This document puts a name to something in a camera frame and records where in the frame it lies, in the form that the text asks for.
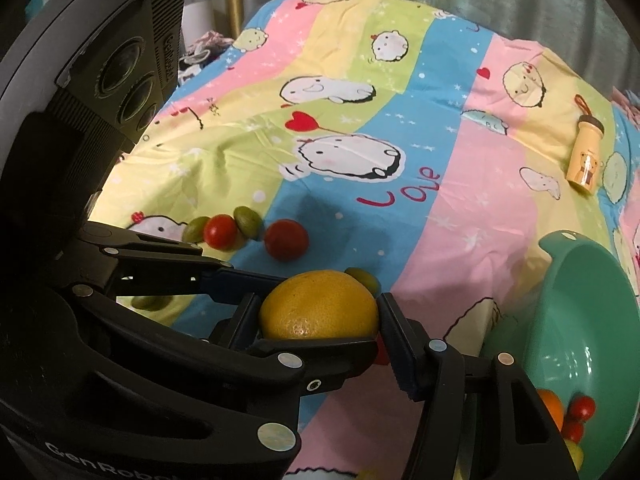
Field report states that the folded pastel cloth pile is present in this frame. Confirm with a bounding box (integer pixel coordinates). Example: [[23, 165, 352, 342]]
[[611, 87, 640, 128]]

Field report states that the black white clothes pile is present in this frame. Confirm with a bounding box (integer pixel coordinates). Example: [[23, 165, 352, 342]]
[[178, 30, 234, 86]]

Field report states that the green plastic bowl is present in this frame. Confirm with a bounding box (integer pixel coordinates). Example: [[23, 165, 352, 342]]
[[480, 231, 639, 479]]

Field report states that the red cherry tomato in bowl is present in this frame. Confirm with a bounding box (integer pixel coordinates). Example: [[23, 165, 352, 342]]
[[566, 394, 597, 422]]

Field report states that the red cherry tomato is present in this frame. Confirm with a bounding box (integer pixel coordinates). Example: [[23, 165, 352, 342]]
[[203, 214, 239, 252], [264, 219, 309, 262], [566, 394, 597, 422]]

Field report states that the yellow lemon fruit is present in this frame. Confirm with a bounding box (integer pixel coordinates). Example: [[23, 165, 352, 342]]
[[259, 270, 378, 340]]

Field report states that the green olive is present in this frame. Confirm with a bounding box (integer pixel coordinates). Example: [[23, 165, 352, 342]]
[[345, 266, 381, 298]]

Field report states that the colourful striped cartoon tablecloth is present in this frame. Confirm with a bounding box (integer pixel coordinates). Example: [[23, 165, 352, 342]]
[[89, 0, 640, 480]]

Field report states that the small yellow thermos bottle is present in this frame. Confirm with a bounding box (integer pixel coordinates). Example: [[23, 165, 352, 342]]
[[565, 94, 604, 195]]

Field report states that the orange fruit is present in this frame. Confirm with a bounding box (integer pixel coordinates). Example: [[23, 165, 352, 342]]
[[537, 389, 564, 431]]

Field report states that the yellow-green pear fruit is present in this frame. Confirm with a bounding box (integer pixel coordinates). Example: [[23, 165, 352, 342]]
[[564, 439, 584, 471]]

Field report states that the green olive fruit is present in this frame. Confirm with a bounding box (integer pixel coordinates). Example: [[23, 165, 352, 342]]
[[181, 216, 209, 244], [233, 206, 262, 240]]

